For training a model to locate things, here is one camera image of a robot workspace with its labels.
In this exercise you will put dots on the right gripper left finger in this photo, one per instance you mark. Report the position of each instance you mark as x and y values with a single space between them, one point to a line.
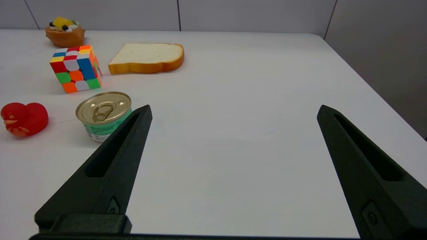
123 166

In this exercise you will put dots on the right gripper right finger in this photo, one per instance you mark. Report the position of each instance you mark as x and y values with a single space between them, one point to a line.
353 166

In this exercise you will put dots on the tin can with pull tab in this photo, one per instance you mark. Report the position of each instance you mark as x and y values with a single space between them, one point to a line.
101 113

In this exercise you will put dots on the multicoloured puzzle cube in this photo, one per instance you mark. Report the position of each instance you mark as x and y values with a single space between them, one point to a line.
76 68

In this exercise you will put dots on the red rubber duck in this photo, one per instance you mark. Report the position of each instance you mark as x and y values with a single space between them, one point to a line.
25 119

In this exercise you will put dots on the toy white bread slice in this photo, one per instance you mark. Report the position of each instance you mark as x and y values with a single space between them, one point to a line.
146 56

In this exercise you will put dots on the toy fruit tart pastry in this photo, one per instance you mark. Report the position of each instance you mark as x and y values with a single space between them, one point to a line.
65 37

